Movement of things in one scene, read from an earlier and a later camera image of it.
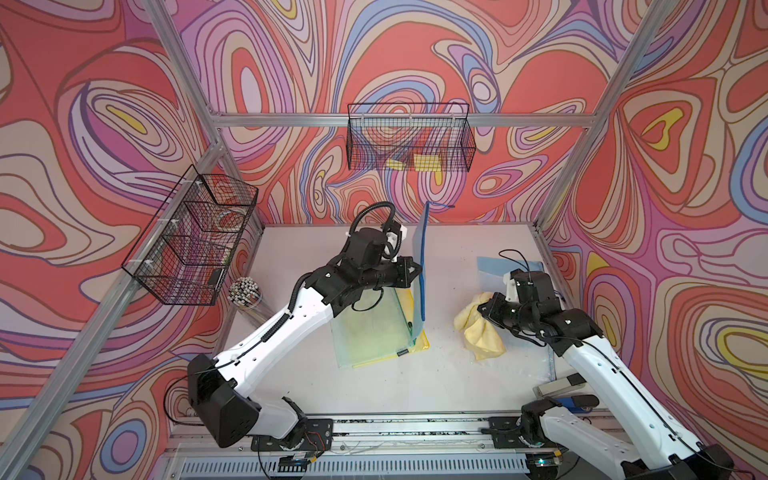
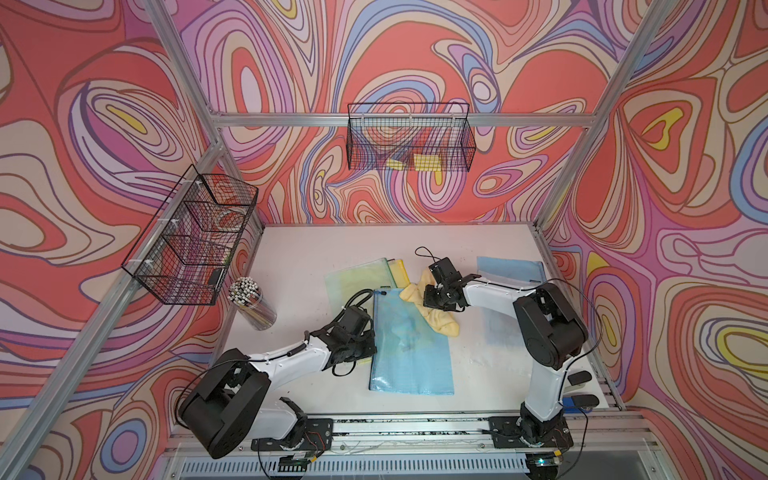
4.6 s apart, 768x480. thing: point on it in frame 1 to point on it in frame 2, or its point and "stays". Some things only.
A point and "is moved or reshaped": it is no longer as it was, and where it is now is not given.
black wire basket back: [410, 137] stays
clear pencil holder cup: [246, 295] stays
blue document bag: [419, 250] to [412, 354]
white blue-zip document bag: [550, 364] is moved or reshaped
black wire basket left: [186, 250] stays
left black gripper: [403, 277] to [372, 348]
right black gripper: [493, 310] to [429, 301]
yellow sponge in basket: [422, 163] stays
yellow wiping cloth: [481, 335] to [440, 320]
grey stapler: [565, 391] stays
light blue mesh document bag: [491, 272] stays
